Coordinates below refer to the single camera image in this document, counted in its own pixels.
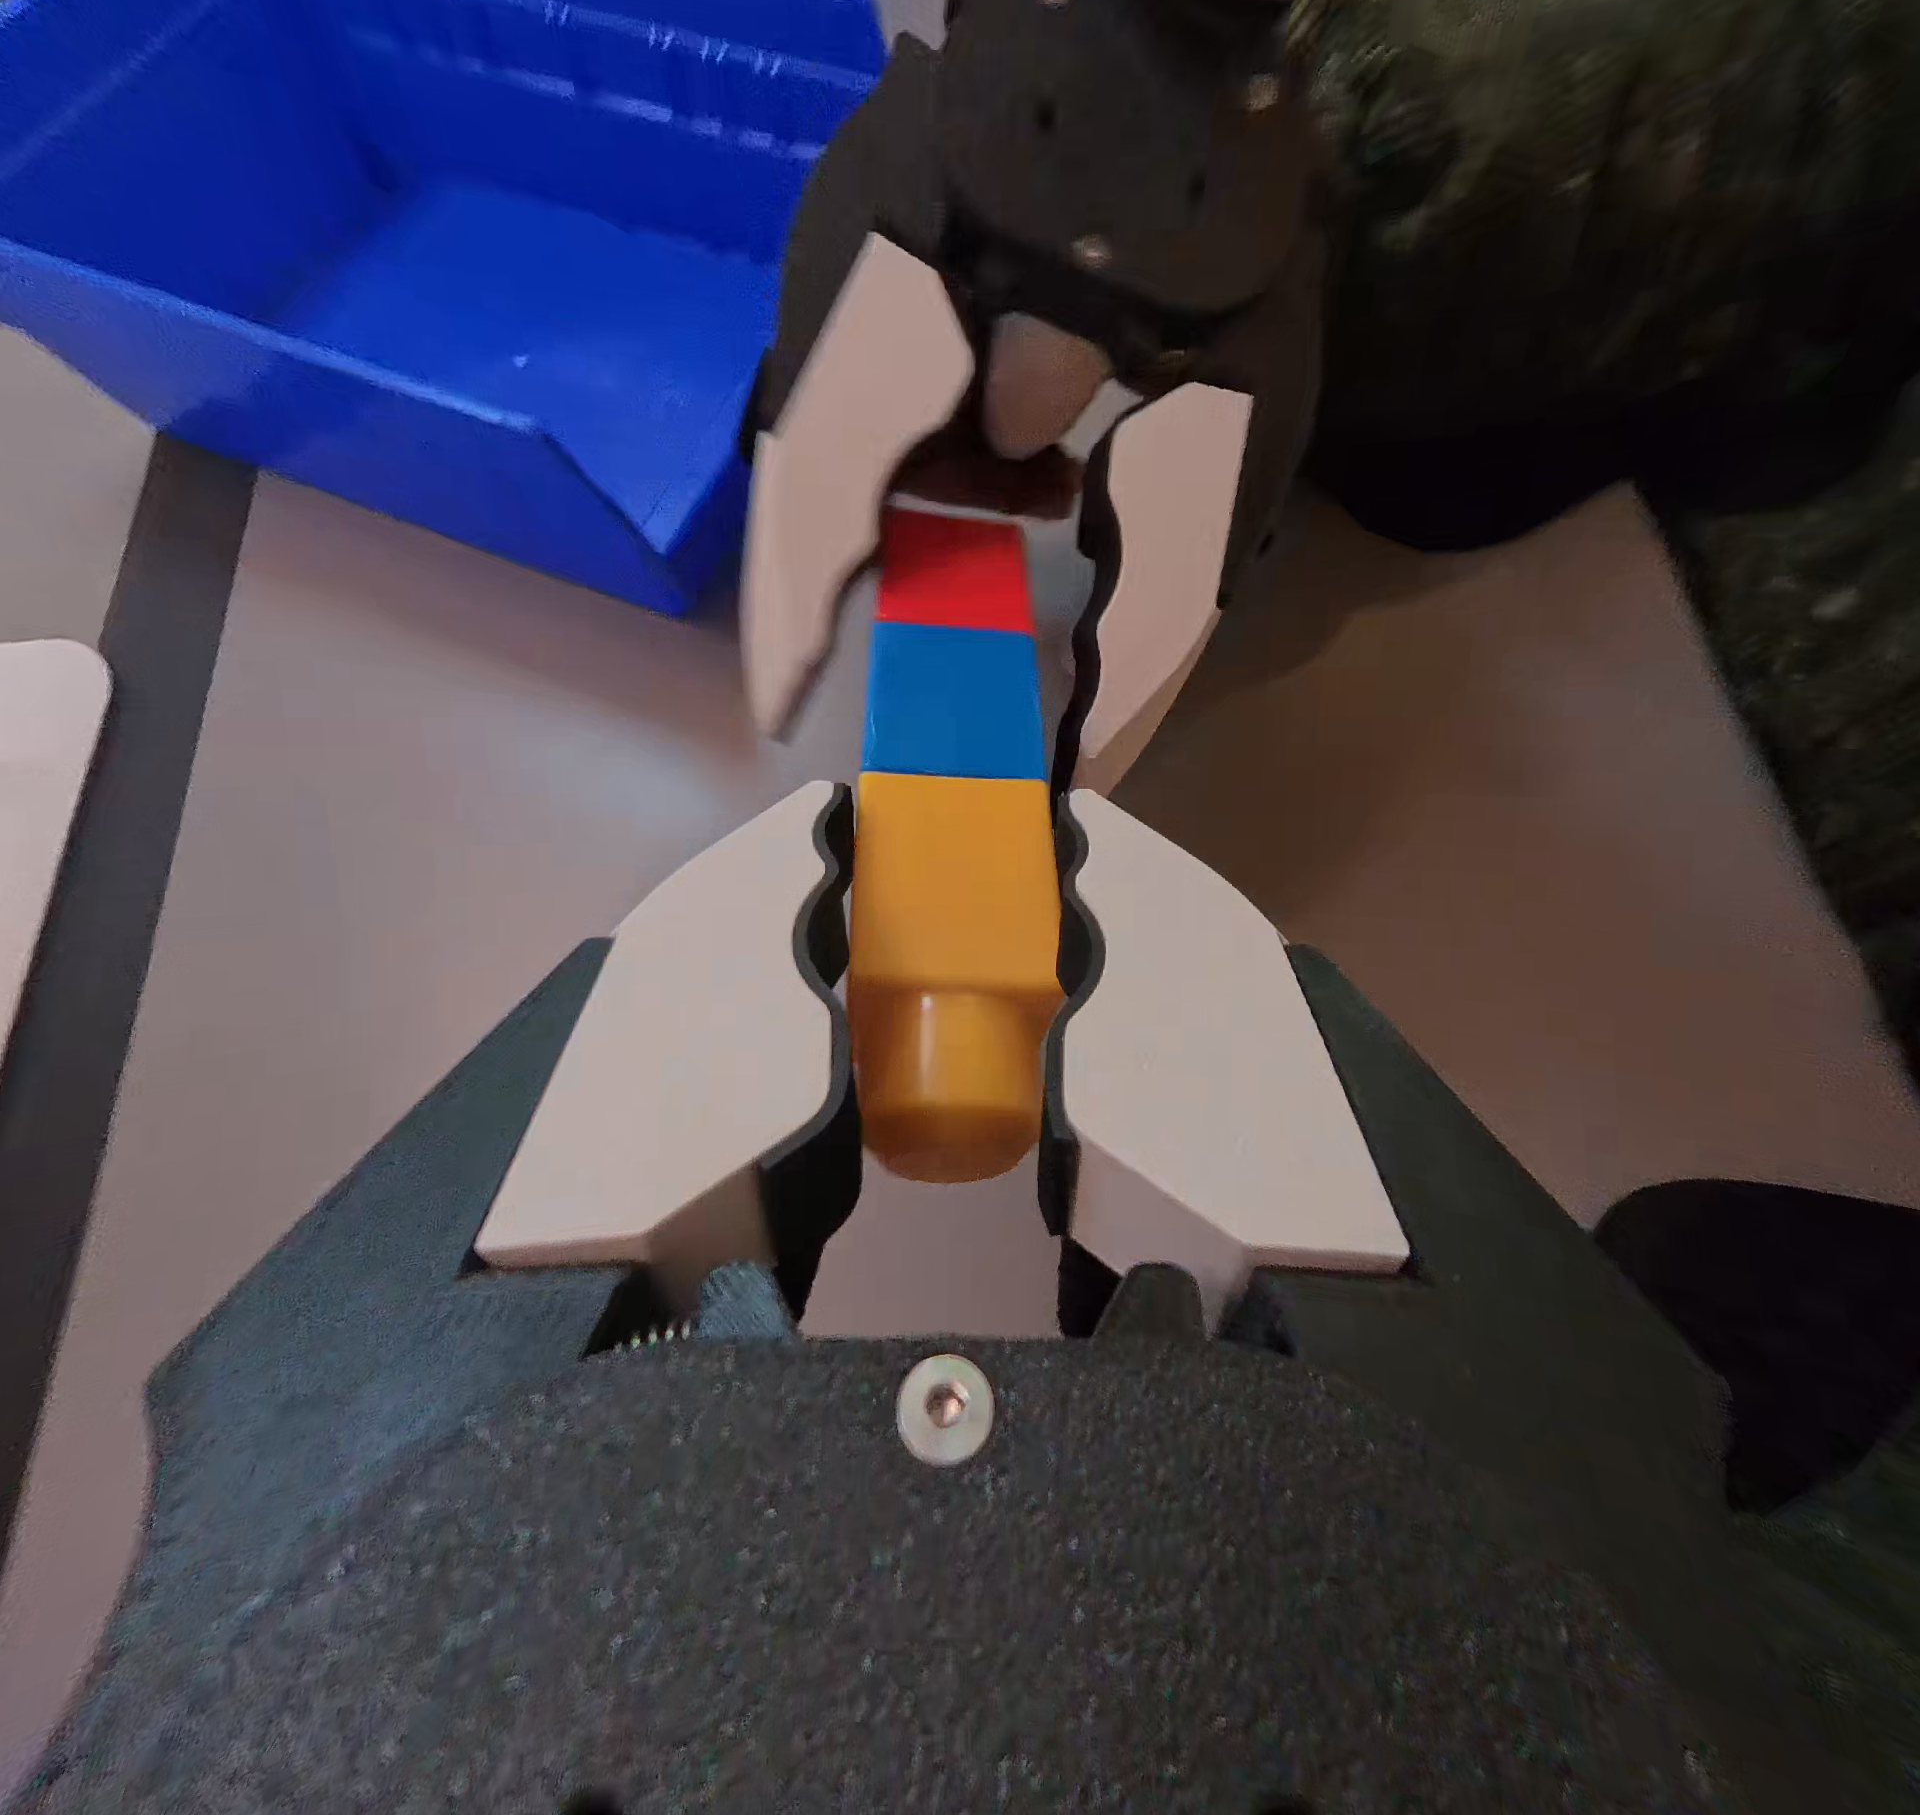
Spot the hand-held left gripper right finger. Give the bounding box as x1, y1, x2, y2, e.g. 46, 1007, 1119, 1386
1039, 786, 1415, 1278

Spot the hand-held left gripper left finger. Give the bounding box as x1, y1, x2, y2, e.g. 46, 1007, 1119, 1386
470, 777, 868, 1317

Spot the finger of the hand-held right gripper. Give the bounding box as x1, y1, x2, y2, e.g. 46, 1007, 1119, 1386
741, 233, 980, 744
1049, 383, 1257, 797

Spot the red mega block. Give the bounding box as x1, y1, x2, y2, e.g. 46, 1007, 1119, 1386
875, 508, 1040, 637

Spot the blue mega block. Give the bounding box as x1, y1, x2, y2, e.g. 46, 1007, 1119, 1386
859, 622, 1049, 785

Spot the orange mega block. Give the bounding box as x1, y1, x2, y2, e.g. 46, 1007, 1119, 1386
844, 771, 1070, 1186

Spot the blue plastic bin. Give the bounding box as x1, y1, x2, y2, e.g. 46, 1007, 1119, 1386
0, 0, 888, 622

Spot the poster board stand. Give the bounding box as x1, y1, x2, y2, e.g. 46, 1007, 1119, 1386
0, 641, 115, 1066

